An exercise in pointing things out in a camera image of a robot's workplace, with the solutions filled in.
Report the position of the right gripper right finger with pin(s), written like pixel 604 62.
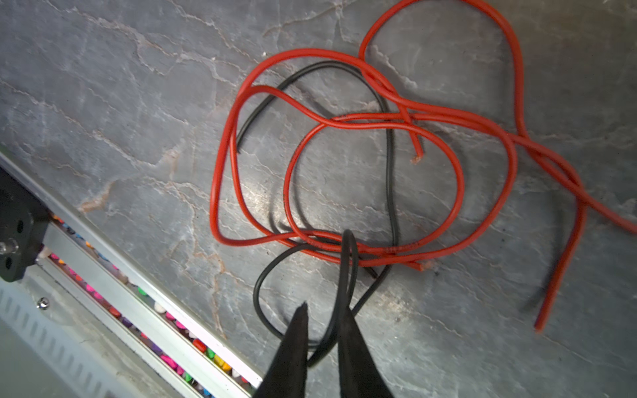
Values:
pixel 358 374

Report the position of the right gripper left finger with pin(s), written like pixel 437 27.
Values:
pixel 287 374

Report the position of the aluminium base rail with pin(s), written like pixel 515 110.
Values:
pixel 43 235

